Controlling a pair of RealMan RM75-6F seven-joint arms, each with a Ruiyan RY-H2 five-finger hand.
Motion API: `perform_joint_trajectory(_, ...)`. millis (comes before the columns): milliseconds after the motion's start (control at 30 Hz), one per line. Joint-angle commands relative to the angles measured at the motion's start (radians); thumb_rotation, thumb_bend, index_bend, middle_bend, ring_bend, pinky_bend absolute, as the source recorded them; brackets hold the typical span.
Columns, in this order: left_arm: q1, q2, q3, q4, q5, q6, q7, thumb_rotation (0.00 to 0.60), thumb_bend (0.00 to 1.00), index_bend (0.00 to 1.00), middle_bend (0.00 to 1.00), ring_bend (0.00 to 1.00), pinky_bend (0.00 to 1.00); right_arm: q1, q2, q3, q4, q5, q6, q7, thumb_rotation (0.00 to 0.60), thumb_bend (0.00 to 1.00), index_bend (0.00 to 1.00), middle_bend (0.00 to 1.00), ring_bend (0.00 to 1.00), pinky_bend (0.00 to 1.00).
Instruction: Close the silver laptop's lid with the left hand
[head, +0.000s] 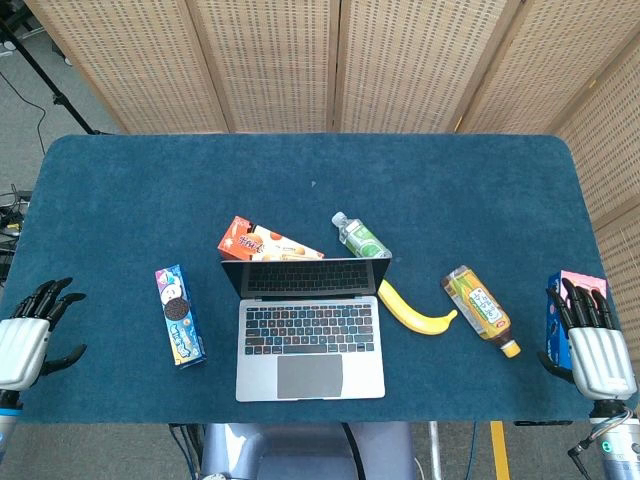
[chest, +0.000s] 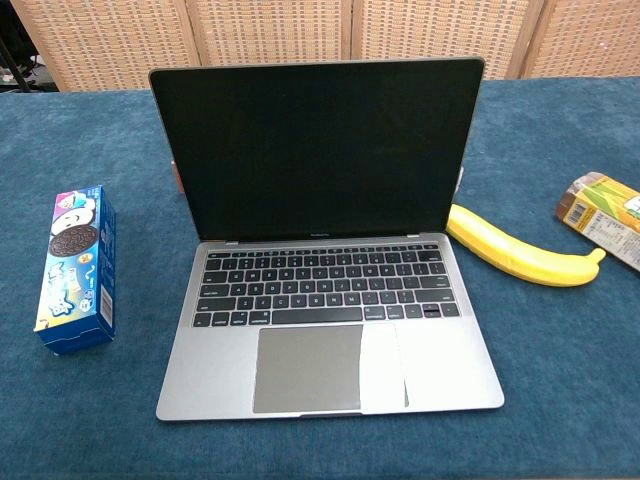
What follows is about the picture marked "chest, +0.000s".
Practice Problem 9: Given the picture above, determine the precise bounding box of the black tripod stand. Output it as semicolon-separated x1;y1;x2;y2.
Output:
0;0;39;94

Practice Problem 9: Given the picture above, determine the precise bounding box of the yellow banana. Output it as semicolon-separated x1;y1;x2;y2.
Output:
445;203;607;289

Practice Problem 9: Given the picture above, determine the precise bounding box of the grey laptop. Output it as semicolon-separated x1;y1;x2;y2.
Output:
148;57;505;422

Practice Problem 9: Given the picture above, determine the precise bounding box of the woven wooden folding screen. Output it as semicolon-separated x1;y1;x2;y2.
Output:
9;0;640;93

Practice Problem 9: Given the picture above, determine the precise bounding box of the blue table cloth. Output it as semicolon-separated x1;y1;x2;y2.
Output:
0;75;640;480

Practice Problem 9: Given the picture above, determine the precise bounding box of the narrow blue Oreo box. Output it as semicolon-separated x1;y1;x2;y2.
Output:
33;184;117;357

